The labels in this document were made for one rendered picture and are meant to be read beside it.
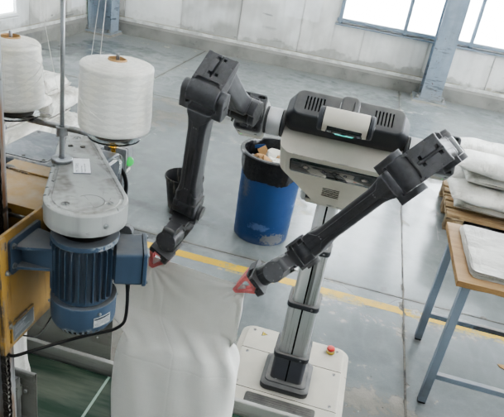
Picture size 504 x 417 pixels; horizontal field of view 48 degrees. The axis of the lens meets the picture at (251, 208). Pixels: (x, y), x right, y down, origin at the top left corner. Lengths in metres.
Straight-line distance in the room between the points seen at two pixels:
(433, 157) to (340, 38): 8.21
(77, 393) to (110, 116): 1.27
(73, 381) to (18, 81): 1.27
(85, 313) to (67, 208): 0.26
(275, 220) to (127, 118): 2.73
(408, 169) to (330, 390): 1.50
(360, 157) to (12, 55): 1.02
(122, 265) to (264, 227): 2.68
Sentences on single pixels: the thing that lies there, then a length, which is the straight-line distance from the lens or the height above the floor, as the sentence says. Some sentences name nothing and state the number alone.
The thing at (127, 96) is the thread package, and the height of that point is 1.63.
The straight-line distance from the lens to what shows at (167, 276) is 1.71.
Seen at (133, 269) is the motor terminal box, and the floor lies 1.26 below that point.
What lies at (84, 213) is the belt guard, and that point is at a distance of 1.22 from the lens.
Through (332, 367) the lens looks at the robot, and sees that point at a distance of 2.71.
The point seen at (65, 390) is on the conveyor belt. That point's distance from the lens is 2.29.
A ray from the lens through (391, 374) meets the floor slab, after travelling 3.21.
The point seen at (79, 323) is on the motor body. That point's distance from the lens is 1.37.
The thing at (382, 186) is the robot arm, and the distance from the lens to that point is 1.31.
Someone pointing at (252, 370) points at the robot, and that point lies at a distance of 2.59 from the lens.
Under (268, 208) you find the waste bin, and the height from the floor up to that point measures 0.30.
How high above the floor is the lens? 1.99
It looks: 26 degrees down
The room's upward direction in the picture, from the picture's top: 10 degrees clockwise
